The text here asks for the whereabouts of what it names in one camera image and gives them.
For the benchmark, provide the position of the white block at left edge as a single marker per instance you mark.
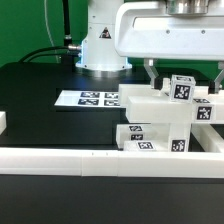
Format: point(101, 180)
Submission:
point(2, 121)

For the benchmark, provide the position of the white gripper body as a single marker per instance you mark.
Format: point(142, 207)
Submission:
point(148, 30)

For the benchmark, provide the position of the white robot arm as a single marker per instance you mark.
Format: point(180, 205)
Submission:
point(98, 52)

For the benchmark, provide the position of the white chair seat part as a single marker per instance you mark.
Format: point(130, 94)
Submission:
point(175, 135)

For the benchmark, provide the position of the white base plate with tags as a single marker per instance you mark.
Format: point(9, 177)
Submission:
point(100, 99)

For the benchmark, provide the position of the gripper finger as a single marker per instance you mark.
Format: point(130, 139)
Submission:
point(155, 80)
point(215, 85)

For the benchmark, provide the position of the white U-shaped fence frame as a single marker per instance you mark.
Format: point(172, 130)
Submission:
point(206, 164)

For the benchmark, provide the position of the white chair back part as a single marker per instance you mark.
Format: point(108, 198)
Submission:
point(146, 105)

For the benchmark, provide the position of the white tagged cube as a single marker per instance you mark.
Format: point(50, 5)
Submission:
point(182, 88)

